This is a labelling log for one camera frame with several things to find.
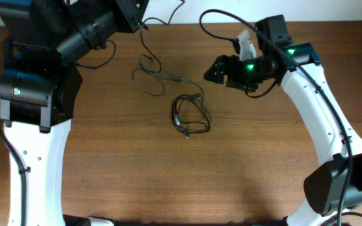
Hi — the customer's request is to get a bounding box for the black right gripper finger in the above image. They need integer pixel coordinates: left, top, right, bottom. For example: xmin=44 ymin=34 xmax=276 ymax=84
xmin=207 ymin=55 xmax=231 ymax=75
xmin=204 ymin=70 xmax=225 ymax=84

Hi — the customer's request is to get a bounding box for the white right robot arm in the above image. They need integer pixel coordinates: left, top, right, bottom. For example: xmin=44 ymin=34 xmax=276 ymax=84
xmin=204 ymin=15 xmax=362 ymax=225

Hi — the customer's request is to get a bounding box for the black cable with silver USB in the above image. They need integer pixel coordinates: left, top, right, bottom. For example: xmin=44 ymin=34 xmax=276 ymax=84
xmin=155 ymin=72 xmax=212 ymax=139

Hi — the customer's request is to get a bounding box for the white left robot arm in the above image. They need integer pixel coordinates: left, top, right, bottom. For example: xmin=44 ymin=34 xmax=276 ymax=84
xmin=0 ymin=0 xmax=148 ymax=225

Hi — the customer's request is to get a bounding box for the black cable with micro plug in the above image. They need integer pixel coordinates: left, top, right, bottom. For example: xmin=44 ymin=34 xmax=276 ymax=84
xmin=131 ymin=0 xmax=187 ymax=97

